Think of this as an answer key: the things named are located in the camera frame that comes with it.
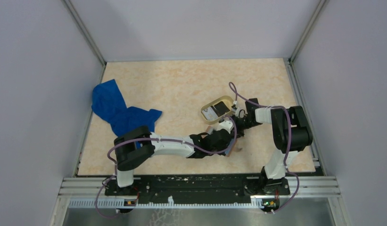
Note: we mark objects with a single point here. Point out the beige oval tray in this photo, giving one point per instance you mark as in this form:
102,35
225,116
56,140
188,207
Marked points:
226,99

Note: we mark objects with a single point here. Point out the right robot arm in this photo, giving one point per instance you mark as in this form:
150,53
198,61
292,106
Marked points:
290,130

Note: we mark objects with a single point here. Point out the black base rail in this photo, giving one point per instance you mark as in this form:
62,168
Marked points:
199,188

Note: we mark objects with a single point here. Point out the blue cloth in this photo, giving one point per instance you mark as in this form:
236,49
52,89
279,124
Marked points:
109,105

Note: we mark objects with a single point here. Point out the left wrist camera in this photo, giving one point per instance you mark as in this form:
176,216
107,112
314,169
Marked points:
226,125

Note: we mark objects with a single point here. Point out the white card in tray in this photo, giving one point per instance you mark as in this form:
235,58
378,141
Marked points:
210,114

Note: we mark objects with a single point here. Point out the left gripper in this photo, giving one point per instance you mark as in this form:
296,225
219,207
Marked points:
221,153

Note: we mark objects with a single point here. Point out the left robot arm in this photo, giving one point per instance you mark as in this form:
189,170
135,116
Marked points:
135,147

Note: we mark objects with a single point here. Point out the tan leather card holder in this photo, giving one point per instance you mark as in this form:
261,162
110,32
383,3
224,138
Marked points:
210,129

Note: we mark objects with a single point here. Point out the aluminium frame rail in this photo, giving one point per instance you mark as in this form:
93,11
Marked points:
90,192

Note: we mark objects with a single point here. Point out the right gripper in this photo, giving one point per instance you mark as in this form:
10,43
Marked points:
239,133

